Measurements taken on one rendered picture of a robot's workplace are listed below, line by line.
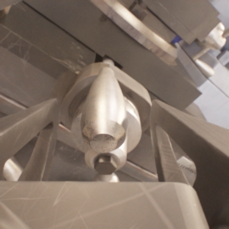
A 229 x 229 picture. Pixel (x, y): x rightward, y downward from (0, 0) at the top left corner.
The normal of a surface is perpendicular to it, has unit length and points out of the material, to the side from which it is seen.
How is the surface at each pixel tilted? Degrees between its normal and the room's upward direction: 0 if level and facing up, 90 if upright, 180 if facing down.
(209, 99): 90
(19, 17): 0
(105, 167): 90
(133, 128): 90
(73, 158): 90
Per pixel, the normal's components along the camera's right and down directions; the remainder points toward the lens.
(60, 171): 0.01, 0.59
